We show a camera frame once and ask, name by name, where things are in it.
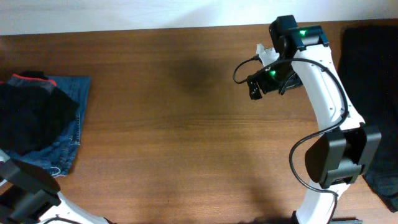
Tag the folded blue jeans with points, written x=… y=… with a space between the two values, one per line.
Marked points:
x=57 y=159

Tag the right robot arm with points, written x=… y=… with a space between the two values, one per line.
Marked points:
x=344 y=144

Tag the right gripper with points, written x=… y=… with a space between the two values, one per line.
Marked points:
x=267 y=86

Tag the black leggings red grey waistband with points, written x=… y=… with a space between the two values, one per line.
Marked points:
x=31 y=78

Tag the black garment pile right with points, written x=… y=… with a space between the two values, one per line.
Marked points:
x=368 y=70

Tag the folded black shirt with logo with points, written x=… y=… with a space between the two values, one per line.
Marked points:
x=33 y=117

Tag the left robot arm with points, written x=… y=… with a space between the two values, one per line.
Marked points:
x=35 y=197

